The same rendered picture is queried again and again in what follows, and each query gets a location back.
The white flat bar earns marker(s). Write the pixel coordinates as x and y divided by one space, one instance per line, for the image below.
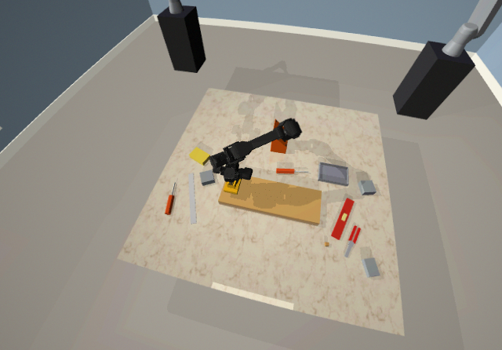
192 199

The orange-handled awl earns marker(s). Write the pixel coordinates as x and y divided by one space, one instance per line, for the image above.
170 202
289 171

